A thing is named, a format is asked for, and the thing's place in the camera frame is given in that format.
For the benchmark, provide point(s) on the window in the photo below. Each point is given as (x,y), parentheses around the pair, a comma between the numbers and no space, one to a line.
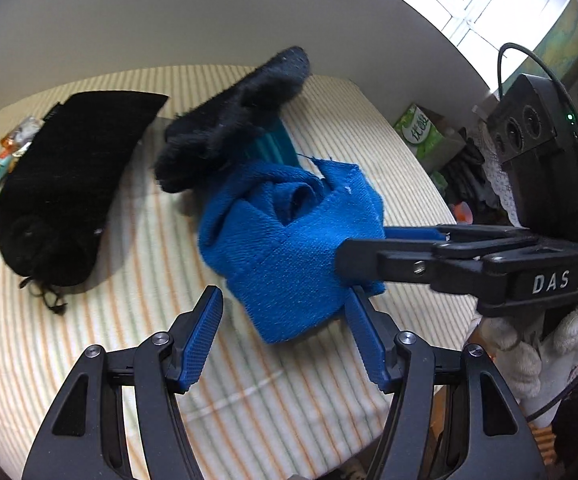
(469,0)

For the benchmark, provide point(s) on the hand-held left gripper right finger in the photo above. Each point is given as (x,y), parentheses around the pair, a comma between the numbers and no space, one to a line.
(366,340)

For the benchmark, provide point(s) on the blue knitted cloth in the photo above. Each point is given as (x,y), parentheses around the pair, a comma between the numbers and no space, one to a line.
(289,250)

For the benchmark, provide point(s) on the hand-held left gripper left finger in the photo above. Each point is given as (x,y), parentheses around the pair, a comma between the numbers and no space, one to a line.
(200,340)

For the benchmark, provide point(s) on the black fuzzy cloth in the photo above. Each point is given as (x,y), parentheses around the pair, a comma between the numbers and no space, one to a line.
(229,120)

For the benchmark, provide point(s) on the teal fabric item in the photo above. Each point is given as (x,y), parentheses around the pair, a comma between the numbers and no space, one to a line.
(271,142)

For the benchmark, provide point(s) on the person's right hand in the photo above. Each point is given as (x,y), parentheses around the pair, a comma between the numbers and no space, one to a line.
(539,360)

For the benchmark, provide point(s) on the white lace cloth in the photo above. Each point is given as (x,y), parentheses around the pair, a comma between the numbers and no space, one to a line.
(500,185)

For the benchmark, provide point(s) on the green tissue pack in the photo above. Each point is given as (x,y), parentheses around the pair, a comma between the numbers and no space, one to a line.
(419,130)

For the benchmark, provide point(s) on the green wall poster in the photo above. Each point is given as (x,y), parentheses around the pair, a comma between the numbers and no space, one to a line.
(564,45)

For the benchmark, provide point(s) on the pile of dark clothes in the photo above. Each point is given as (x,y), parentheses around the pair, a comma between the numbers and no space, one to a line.
(469,180)

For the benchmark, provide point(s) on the cardboard box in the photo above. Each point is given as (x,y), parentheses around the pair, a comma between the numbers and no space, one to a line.
(449,147)

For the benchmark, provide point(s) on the small orange object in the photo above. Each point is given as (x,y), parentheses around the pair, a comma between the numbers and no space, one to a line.
(464,212)

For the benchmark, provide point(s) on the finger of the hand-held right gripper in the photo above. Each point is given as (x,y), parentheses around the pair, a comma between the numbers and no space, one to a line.
(394,262)
(469,232)

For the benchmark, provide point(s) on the printed snack packet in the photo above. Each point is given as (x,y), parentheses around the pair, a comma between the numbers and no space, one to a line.
(19,132)

